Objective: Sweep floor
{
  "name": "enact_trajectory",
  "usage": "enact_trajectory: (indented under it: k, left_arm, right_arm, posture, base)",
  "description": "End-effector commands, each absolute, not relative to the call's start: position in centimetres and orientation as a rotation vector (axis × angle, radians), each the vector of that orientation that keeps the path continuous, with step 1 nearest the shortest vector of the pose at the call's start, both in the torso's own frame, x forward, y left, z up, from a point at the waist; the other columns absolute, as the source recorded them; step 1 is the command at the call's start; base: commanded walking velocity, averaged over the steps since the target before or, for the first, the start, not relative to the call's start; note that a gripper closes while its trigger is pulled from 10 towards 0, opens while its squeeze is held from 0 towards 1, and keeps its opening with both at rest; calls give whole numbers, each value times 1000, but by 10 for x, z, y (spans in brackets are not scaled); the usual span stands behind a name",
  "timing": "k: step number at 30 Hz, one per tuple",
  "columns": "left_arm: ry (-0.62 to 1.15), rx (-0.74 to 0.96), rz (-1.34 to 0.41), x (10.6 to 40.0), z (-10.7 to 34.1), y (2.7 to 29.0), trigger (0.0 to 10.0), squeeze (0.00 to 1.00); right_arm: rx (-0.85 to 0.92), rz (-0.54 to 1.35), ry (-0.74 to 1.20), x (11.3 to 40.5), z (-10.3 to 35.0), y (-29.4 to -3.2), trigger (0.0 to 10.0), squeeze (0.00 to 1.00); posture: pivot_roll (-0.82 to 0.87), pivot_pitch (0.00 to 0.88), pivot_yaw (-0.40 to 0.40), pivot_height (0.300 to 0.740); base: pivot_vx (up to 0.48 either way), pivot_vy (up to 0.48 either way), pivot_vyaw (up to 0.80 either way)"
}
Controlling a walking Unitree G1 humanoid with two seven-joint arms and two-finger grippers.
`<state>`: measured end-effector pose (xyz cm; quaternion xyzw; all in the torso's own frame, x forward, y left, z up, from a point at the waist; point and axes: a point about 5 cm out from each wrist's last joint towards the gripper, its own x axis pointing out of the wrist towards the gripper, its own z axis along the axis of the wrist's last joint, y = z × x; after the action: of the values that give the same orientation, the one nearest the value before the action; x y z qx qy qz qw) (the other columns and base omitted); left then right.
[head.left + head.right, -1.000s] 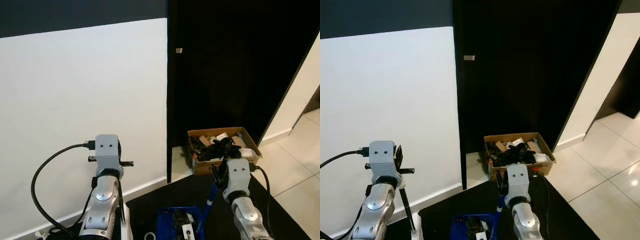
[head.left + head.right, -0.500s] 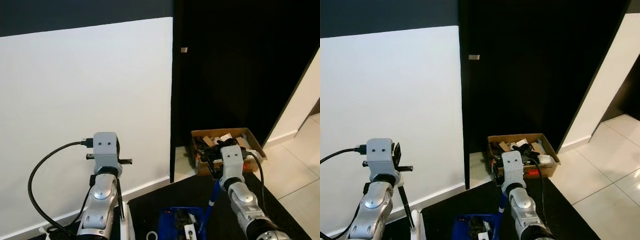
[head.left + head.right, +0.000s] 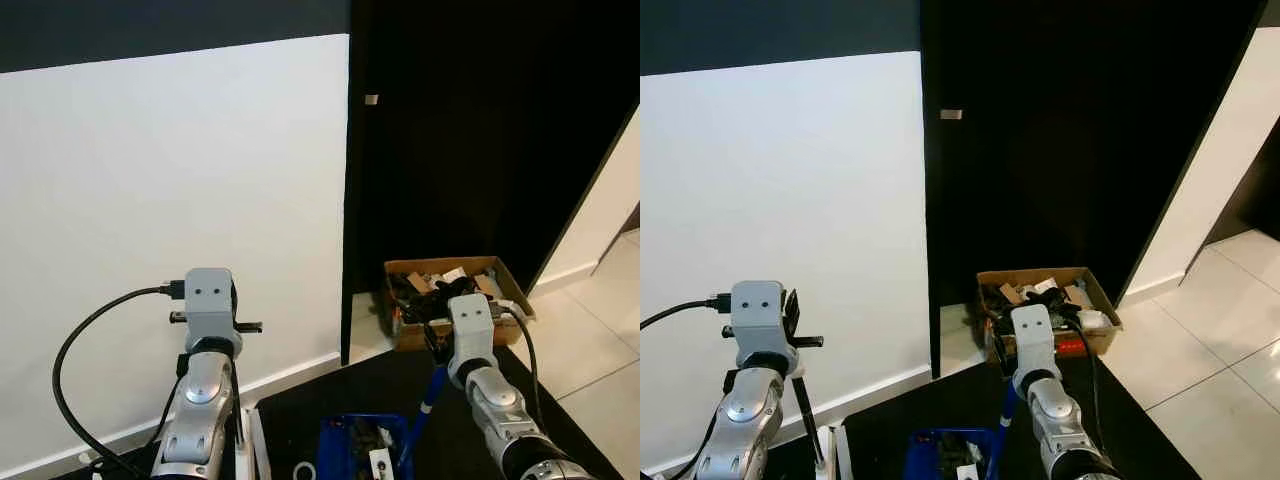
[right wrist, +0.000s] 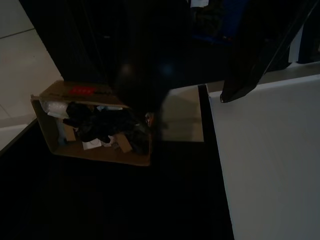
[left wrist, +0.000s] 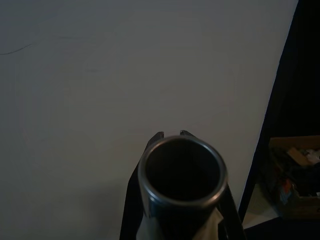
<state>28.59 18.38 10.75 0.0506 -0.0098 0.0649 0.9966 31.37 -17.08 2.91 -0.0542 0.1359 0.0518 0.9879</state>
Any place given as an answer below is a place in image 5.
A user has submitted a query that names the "brown cardboard box of clutter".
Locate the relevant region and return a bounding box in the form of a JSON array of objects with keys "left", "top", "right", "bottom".
[{"left": 259, "top": 134, "right": 320, "bottom": 220}]

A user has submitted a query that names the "broom with metal tube handle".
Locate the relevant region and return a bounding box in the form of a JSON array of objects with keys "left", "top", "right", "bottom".
[{"left": 136, "top": 136, "right": 230, "bottom": 240}]

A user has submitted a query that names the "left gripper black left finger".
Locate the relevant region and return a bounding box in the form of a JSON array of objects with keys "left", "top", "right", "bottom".
[{"left": 119, "top": 131, "right": 165, "bottom": 240}]

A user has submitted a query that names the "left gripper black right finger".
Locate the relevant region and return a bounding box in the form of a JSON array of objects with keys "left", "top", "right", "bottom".
[{"left": 179, "top": 129, "right": 247, "bottom": 240}]

